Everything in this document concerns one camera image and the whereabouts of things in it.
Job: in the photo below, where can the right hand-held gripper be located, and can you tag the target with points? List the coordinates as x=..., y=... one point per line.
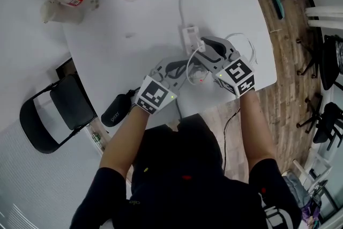
x=237, y=75

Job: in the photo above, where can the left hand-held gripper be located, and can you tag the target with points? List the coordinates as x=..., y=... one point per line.
x=154, y=94

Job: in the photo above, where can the white power strip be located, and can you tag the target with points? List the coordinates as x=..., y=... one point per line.
x=189, y=32

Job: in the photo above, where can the person's right forearm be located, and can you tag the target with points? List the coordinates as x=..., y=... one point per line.
x=254, y=128

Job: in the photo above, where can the person's left forearm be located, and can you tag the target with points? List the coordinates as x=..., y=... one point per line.
x=126, y=142

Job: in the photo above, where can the thin wooden stick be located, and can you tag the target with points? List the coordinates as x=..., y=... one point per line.
x=276, y=30

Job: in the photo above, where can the black glasses case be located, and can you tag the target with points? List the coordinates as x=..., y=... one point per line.
x=118, y=112

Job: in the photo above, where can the person's black shirt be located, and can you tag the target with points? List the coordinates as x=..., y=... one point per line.
x=174, y=169

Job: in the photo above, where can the clear green label bottle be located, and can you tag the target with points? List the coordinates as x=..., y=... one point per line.
x=95, y=138

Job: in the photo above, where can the black folding chair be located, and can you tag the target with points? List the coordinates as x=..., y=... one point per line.
x=72, y=104

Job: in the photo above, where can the white pipes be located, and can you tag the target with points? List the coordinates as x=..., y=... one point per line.
x=324, y=17

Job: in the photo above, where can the black office chair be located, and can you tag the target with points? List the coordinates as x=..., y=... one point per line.
x=329, y=67
x=327, y=120

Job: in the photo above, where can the clear plastic bag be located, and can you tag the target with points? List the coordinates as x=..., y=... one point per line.
x=339, y=56

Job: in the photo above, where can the purple cloth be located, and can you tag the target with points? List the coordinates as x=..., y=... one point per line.
x=311, y=211

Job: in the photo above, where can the white furniture frame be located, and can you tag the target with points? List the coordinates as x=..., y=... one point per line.
x=302, y=171

